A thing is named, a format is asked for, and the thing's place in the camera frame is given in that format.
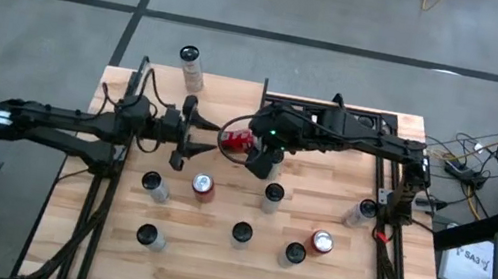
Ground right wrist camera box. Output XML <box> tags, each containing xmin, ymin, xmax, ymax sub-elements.
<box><xmin>242</xmin><ymin>144</ymin><xmax>279</xmax><ymax>181</ymax></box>

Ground small black rail clamp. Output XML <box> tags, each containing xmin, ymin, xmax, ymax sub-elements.
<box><xmin>329</xmin><ymin>91</ymin><xmax>348</xmax><ymax>112</ymax></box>

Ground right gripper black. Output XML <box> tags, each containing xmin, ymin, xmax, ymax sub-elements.
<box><xmin>244</xmin><ymin>101</ymin><xmax>330</xmax><ymax>166</ymax></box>

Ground Celsius can blue text band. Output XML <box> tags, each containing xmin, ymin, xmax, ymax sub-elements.
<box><xmin>228</xmin><ymin>219</ymin><xmax>256</xmax><ymax>253</ymax></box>

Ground black diagonal strut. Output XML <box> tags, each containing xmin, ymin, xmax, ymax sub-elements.
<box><xmin>430</xmin><ymin>199</ymin><xmax>498</xmax><ymax>261</ymax></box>

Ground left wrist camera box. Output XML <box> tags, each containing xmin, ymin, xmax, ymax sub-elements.
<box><xmin>160</xmin><ymin>105</ymin><xmax>184</xmax><ymax>132</ymax></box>

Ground wooden shelf black frame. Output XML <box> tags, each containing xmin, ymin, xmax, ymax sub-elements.
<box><xmin>115</xmin><ymin>52</ymin><xmax>272</xmax><ymax>159</ymax></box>

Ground Celsius can pineapple print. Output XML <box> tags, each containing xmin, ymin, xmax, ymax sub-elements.
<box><xmin>258</xmin><ymin>181</ymin><xmax>287</xmax><ymax>218</ymax></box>

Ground black power strip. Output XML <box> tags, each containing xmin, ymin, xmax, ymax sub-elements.
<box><xmin>443</xmin><ymin>159</ymin><xmax>474</xmax><ymax>182</ymax></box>

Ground red Coca-Cola can dark figure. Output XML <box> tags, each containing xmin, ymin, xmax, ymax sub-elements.
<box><xmin>218</xmin><ymin>124</ymin><xmax>260</xmax><ymax>157</ymax></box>

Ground Celsius Arctic Vibe can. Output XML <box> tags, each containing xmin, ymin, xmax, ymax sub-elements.
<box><xmin>137</xmin><ymin>168</ymin><xmax>175</xmax><ymax>206</ymax></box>

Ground white paper sheet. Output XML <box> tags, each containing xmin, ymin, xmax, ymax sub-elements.
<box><xmin>437</xmin><ymin>232</ymin><xmax>498</xmax><ymax>279</ymax></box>

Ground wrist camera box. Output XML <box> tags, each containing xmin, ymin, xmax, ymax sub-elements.
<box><xmin>242</xmin><ymin>144</ymin><xmax>279</xmax><ymax>181</ymax></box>
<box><xmin>160</xmin><ymin>105</ymin><xmax>184</xmax><ymax>132</ymax></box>

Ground grey metal mounting bracket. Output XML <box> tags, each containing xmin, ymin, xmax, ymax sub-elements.
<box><xmin>375</xmin><ymin>187</ymin><xmax>394</xmax><ymax>207</ymax></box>

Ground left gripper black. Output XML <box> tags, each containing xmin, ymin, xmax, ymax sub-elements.
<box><xmin>145</xmin><ymin>89</ymin><xmax>227</xmax><ymax>178</ymax></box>

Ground tangled floor cables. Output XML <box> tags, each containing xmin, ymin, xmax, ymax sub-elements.
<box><xmin>414</xmin><ymin>116</ymin><xmax>498</xmax><ymax>226</ymax></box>

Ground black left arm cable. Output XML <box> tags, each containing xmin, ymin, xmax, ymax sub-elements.
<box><xmin>141</xmin><ymin>66</ymin><xmax>179</xmax><ymax>110</ymax></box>

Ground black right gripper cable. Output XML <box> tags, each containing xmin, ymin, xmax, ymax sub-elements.
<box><xmin>212</xmin><ymin>108</ymin><xmax>264</xmax><ymax>168</ymax></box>

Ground Celsius can orange print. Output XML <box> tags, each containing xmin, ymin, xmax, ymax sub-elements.
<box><xmin>172</xmin><ymin>43</ymin><xmax>211</xmax><ymax>96</ymax></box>

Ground Celsius Peach Vibe can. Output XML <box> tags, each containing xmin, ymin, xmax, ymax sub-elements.
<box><xmin>339</xmin><ymin>194</ymin><xmax>381</xmax><ymax>233</ymax></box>
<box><xmin>275</xmin><ymin>238</ymin><xmax>310</xmax><ymax>272</ymax></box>

